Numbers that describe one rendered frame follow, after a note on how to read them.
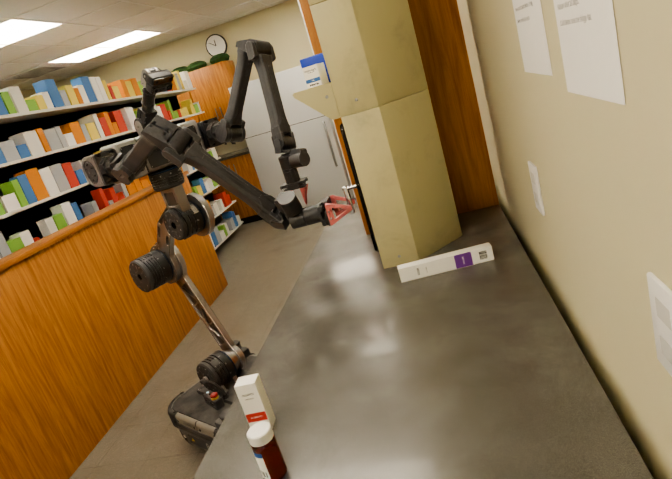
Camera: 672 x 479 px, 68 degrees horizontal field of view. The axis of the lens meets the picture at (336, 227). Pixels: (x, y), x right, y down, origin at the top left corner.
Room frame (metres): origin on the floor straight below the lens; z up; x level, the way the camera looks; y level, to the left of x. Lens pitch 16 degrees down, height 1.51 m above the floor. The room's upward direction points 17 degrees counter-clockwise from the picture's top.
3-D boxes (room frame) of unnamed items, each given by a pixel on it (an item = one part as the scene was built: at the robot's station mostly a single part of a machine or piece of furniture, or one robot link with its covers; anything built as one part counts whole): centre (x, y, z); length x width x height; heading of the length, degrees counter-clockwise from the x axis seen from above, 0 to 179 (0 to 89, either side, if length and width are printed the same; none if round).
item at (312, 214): (1.52, 0.04, 1.15); 0.10 x 0.07 x 0.07; 166
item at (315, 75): (1.55, -0.07, 1.54); 0.05 x 0.05 x 0.06; 61
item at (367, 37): (1.56, -0.26, 1.33); 0.32 x 0.25 x 0.77; 166
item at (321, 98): (1.60, -0.08, 1.46); 0.32 x 0.11 x 0.10; 166
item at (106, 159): (1.91, 0.72, 1.45); 0.09 x 0.08 x 0.12; 136
